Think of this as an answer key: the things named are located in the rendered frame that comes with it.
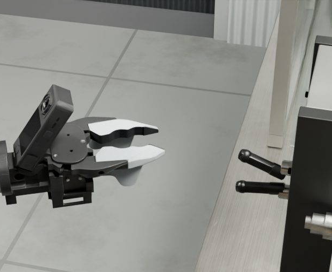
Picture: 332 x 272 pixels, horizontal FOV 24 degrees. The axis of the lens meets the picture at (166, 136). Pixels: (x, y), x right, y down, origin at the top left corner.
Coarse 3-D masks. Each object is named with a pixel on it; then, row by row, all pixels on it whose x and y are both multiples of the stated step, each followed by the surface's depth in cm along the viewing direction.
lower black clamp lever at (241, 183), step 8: (240, 184) 79; (248, 184) 79; (256, 184) 79; (264, 184) 78; (272, 184) 78; (280, 184) 78; (240, 192) 79; (248, 192) 79; (256, 192) 79; (264, 192) 78; (272, 192) 78
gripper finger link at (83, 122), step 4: (76, 120) 104; (80, 120) 104; (84, 120) 104; (88, 120) 104; (92, 120) 104; (96, 120) 104; (100, 120) 104; (104, 120) 104; (76, 124) 104; (80, 124) 104; (84, 124) 104; (84, 128) 103; (88, 128) 103; (84, 132) 104; (88, 132) 103
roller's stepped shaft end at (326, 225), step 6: (306, 216) 74; (318, 216) 74; (324, 216) 74; (330, 216) 73; (306, 222) 74; (312, 222) 74; (318, 222) 74; (324, 222) 73; (330, 222) 73; (312, 228) 74; (318, 228) 74; (324, 228) 73; (330, 228) 73; (318, 234) 74; (324, 234) 73; (330, 234) 73
